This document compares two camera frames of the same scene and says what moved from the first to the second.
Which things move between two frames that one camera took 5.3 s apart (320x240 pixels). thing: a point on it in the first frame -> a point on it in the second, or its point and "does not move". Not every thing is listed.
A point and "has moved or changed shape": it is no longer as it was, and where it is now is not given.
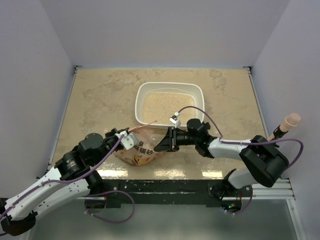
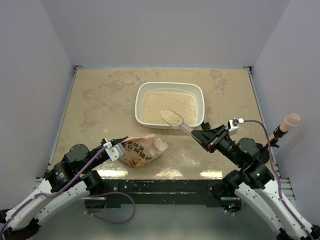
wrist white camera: [174, 119] -> [232, 129]
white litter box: [156, 102] does not move
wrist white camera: [128, 141] -> [114, 151]
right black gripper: [169, 142] -> [208, 139]
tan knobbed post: [291, 119] does not move
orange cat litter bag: [142, 153] has moved or changed shape
